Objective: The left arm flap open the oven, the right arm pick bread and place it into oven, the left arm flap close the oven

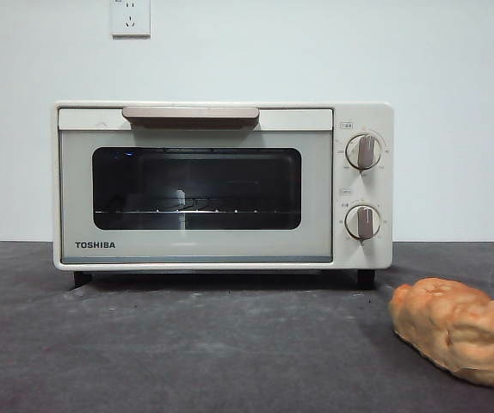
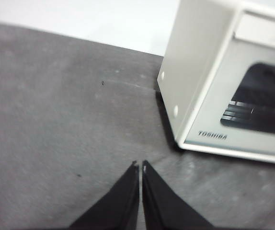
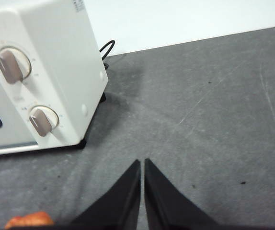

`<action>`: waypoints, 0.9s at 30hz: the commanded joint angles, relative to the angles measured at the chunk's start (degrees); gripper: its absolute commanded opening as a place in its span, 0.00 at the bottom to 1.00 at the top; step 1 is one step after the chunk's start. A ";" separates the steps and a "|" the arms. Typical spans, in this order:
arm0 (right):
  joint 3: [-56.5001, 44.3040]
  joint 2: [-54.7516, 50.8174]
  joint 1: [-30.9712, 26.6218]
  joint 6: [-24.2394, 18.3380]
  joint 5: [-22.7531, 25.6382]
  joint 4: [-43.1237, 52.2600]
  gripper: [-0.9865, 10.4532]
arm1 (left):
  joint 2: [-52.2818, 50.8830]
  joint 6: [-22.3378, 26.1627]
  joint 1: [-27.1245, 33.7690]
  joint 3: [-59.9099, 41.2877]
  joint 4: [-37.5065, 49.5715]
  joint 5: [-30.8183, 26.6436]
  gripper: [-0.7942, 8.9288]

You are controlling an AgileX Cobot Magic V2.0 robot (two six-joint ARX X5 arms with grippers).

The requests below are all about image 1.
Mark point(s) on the oven door with glass window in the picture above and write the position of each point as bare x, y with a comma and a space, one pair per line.
187, 245

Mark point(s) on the oven timer knob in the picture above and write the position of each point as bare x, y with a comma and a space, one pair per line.
362, 222

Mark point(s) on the oven temperature knob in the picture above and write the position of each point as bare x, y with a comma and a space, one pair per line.
363, 152

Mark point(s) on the golden bread loaf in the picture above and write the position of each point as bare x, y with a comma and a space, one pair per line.
458, 331

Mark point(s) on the dark grey table cloth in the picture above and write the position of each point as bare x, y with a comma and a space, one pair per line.
187, 353

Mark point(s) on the white wall socket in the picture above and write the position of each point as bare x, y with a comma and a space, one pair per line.
130, 19

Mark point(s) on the white Toshiba toaster oven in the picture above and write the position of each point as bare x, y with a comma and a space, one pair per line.
359, 116

